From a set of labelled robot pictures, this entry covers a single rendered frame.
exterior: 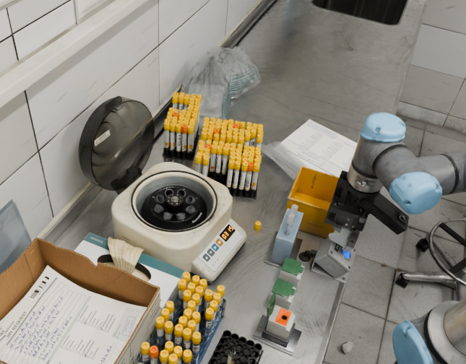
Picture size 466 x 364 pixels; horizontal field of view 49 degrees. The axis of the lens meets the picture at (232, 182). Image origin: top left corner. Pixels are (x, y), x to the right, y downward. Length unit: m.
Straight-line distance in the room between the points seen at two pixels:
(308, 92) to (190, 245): 0.90
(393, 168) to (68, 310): 0.68
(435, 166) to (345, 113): 0.86
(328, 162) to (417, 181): 0.65
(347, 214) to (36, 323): 0.65
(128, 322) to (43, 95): 0.48
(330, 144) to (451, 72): 1.85
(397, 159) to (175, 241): 0.49
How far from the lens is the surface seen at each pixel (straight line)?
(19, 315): 1.10
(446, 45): 3.28
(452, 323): 0.86
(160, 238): 1.11
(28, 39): 1.01
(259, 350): 1.07
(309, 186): 1.38
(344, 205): 1.09
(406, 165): 0.92
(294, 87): 1.84
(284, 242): 1.16
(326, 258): 1.19
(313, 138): 1.59
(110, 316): 1.06
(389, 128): 0.95
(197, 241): 1.11
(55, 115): 1.13
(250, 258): 1.23
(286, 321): 1.05
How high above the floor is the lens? 1.83
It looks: 43 degrees down
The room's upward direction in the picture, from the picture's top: 7 degrees clockwise
